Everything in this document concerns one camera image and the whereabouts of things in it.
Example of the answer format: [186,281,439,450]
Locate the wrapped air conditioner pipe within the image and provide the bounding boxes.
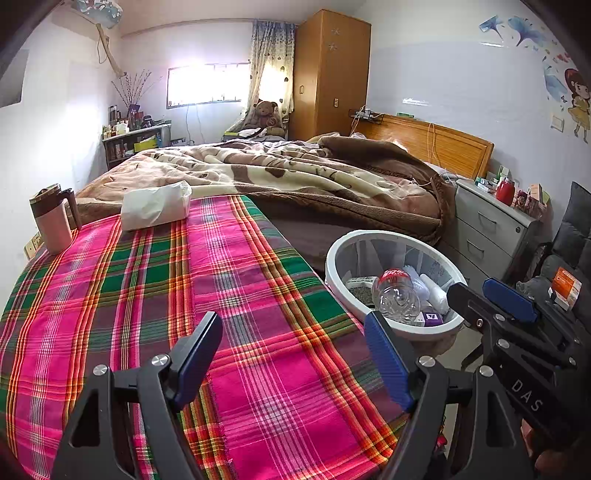
[95,21,127,77]

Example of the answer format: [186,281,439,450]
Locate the barred window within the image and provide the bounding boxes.
[166,62,252,110]

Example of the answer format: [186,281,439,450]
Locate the white plastic bag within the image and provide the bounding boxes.
[121,181,192,232]

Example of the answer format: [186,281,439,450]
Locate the grey drawer nightstand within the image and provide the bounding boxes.
[455,179,543,287]

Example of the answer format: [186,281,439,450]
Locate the cartoon girl wall sticker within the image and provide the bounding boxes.
[563,68,591,139]

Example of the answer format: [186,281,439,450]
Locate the dark grey chair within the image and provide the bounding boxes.
[517,181,591,333]

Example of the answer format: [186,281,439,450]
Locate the group of bottles and jars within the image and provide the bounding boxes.
[102,104,167,139]

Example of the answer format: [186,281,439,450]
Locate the dotted window curtain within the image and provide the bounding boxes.
[245,19,296,130]

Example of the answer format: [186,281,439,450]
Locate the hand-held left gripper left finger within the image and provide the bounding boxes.
[51,311,225,480]

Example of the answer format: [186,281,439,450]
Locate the brown bed mattress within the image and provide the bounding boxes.
[272,217,444,273]

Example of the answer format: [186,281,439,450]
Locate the orange white box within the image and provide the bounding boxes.
[549,267,583,308]

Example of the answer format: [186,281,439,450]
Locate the power strip with plugs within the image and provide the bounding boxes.
[349,107,386,125]

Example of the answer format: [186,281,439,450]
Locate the brown beige patterned blanket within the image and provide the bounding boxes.
[74,134,458,245]

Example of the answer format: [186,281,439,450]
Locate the cluttered shelf desk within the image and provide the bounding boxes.
[102,124,172,169]

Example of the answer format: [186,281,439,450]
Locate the pink mug with brown lid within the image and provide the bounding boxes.
[29,184,83,254]

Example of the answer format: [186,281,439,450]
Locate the clear plastic bottle red label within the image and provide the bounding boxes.
[372,268,423,324]

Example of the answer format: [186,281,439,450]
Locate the blue leaf wall stickers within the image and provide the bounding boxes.
[478,14,568,100]

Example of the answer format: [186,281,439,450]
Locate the dried flower branches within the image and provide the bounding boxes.
[112,69,160,109]

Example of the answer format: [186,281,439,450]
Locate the beige cosmetic box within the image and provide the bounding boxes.
[527,183,551,207]

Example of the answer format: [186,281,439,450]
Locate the white round waste bin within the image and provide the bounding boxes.
[325,230,467,344]

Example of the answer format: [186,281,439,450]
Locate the white plastic wrapper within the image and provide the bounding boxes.
[418,272,451,315]

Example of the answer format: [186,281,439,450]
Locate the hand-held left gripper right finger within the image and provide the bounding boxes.
[364,311,525,480]

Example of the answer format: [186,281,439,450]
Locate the brown teddy bear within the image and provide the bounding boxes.
[245,99,287,138]

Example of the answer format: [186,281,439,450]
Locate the printed wall air conditioner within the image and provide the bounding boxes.
[69,0,123,24]

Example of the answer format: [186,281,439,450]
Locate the pink green plaid cloth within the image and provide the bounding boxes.
[0,194,411,480]

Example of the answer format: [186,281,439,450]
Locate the wooden wardrobe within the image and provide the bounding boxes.
[292,10,372,141]

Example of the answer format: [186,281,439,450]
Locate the wooden bed headboard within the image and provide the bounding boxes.
[365,113,495,181]

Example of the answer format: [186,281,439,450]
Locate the white printed milk carton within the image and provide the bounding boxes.
[346,276,379,308]

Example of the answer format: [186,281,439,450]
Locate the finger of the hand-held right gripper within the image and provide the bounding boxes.
[482,277,571,348]
[447,282,578,367]

